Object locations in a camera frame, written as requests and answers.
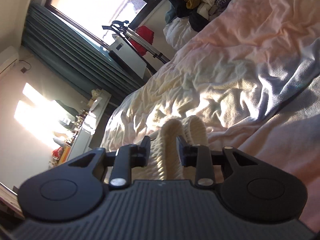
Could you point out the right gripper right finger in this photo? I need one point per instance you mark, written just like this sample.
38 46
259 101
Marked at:
247 187

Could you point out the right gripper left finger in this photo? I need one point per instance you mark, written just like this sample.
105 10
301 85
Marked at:
77 187

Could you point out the cream hooded zip jacket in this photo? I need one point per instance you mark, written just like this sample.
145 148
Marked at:
164 162

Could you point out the pile of clothes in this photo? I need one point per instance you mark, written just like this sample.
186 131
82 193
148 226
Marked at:
183 24

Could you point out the mirror on desk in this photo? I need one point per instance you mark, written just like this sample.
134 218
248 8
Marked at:
73 112

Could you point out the white desk with drawers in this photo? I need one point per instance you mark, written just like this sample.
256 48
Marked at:
77 141

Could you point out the pastel bed blanket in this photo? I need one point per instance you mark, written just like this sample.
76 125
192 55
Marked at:
252 77

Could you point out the left teal curtain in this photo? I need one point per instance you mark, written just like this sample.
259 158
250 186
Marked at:
70 56

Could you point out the folded exercise machine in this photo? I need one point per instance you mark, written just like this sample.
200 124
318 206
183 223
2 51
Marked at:
127 50

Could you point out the red cloth on machine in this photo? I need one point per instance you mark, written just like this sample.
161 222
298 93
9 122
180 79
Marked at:
145 33

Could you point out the black framed window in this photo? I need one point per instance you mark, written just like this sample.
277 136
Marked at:
89 16

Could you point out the wall air conditioner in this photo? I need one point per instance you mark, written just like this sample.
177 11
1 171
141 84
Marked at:
8 58

